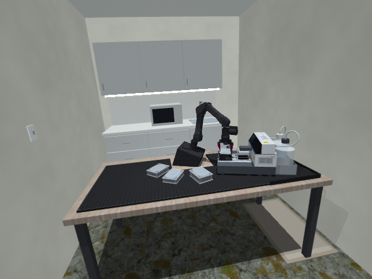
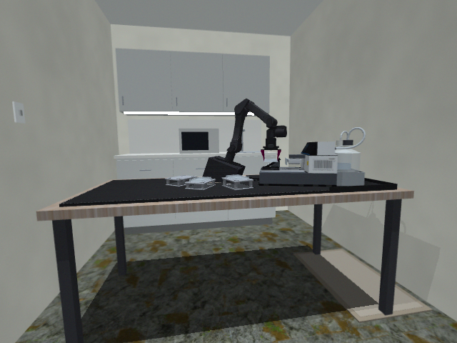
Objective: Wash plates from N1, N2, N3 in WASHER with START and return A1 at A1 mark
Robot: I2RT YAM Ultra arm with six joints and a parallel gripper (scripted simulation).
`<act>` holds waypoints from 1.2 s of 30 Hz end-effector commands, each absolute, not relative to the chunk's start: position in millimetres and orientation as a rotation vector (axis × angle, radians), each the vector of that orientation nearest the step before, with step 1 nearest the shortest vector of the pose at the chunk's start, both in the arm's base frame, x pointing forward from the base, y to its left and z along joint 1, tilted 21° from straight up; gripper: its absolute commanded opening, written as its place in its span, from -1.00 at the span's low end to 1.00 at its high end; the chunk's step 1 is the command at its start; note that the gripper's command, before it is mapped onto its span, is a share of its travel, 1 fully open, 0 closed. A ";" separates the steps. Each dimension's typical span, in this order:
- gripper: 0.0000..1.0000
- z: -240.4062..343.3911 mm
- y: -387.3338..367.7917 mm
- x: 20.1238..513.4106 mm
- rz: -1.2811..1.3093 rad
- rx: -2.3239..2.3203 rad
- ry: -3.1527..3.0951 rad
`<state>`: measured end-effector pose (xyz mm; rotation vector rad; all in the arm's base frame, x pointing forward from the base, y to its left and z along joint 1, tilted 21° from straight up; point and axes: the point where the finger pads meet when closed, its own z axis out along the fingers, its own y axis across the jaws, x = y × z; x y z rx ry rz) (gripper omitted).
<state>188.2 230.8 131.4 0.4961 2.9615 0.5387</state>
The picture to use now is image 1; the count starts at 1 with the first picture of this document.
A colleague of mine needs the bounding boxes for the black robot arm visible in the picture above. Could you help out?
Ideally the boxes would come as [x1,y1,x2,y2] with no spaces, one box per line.
[182,102,238,152]

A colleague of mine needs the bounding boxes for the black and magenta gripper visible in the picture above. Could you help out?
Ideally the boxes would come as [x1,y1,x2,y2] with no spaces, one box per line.
[217,139,234,151]

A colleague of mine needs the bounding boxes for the white well plate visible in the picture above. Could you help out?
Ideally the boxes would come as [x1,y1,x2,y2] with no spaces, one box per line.
[165,169,181,178]
[192,166,210,176]
[220,148,231,155]

